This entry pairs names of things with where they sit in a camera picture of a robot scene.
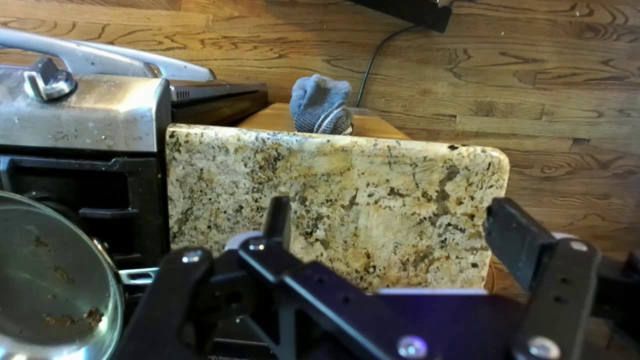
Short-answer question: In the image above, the gray cloth bundle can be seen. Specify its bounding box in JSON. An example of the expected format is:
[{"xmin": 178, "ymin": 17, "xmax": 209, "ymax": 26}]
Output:
[{"xmin": 288, "ymin": 72, "xmax": 356, "ymax": 136}]

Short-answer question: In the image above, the stainless steel stove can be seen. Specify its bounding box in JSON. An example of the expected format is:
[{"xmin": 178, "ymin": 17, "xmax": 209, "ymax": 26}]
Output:
[{"xmin": 0, "ymin": 26, "xmax": 270, "ymax": 288}]

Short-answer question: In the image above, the speckled granite countertop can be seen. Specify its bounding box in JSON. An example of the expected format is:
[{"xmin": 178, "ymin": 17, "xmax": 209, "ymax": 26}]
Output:
[{"xmin": 165, "ymin": 123, "xmax": 513, "ymax": 296}]

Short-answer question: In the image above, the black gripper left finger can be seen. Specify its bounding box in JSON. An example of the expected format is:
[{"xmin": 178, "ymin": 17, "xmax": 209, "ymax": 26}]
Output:
[{"xmin": 114, "ymin": 194, "xmax": 403, "ymax": 360}]

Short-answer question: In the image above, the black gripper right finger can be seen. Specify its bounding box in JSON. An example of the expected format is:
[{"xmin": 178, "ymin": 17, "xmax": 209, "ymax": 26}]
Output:
[{"xmin": 482, "ymin": 196, "xmax": 605, "ymax": 360}]

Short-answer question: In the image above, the steel frying pan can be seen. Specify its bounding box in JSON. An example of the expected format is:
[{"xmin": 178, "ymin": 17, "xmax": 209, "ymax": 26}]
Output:
[{"xmin": 0, "ymin": 189, "xmax": 127, "ymax": 360}]

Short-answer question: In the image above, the thin black floor cable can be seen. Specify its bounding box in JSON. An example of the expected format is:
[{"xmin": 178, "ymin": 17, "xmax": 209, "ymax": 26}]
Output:
[{"xmin": 363, "ymin": 23, "xmax": 429, "ymax": 109}]

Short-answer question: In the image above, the light wooden board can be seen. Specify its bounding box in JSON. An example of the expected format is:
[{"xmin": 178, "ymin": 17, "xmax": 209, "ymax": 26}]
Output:
[{"xmin": 238, "ymin": 102, "xmax": 411, "ymax": 143}]

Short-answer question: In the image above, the black box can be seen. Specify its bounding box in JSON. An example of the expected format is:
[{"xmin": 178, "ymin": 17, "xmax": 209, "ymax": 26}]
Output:
[{"xmin": 348, "ymin": 0, "xmax": 456, "ymax": 34}]

